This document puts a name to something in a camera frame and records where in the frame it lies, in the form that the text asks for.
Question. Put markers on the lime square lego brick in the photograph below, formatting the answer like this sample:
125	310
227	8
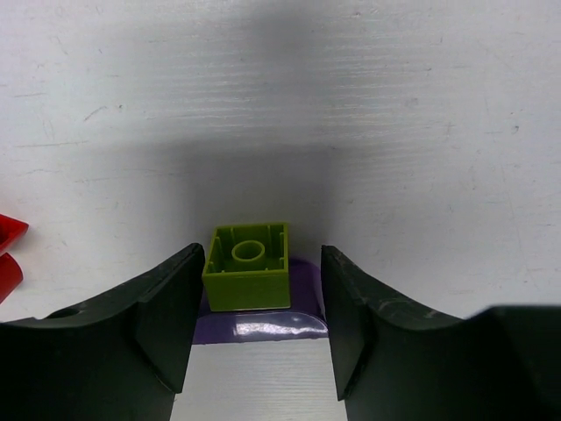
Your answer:
247	268

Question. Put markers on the purple lego with lime top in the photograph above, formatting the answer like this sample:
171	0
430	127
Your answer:
303	320

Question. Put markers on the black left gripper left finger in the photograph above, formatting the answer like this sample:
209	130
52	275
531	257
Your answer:
121	355

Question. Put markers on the red jagged lego pieces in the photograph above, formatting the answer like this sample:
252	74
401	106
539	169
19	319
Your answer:
11	274

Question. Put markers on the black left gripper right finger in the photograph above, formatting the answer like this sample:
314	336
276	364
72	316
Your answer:
394	358

